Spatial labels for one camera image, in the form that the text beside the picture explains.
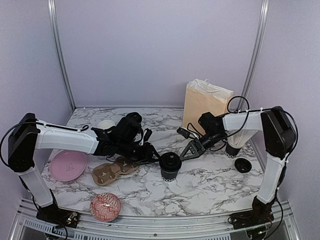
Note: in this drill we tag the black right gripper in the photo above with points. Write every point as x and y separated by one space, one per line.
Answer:
194 146

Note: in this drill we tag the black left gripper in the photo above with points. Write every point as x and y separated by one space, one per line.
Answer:
146 157

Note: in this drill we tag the stack of black cup lids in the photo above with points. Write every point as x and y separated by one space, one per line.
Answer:
242 165

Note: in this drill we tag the brown paper takeout bag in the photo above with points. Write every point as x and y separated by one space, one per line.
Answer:
202 97

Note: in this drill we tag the stack of black paper cups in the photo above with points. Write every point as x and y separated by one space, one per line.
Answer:
105 124

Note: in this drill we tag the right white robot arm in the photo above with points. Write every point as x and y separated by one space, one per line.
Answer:
280 136

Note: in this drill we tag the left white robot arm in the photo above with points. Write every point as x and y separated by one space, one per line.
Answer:
32 134

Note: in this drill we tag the black cup holding straws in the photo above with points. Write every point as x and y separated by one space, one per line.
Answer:
230 151

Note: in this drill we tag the white wrapped straws bundle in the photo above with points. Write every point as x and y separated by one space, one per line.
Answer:
239 139

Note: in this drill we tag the brown cardboard cup carrier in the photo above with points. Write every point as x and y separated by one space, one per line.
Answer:
108 173

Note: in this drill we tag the red patterned bowl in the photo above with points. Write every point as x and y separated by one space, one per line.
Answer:
105 207

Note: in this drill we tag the pink plastic plate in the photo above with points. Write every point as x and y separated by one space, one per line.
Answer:
68 165

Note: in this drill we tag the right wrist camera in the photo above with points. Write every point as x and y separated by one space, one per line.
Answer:
186 133

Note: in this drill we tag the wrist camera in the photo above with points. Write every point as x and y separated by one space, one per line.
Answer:
186 133
144 136

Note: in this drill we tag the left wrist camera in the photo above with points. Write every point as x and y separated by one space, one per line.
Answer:
144 136

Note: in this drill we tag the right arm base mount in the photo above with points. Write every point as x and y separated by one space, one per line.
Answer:
246 219

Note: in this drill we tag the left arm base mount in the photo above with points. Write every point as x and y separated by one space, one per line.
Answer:
56 215

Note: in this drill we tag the aluminium front frame rail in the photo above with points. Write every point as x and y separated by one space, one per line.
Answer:
202 227

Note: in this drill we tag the right aluminium corner post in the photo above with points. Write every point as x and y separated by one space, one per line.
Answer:
258 42

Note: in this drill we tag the aluminium corner post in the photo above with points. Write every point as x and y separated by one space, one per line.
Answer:
59 52
258 42

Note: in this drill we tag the left aluminium corner post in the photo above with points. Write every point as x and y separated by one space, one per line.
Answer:
59 52

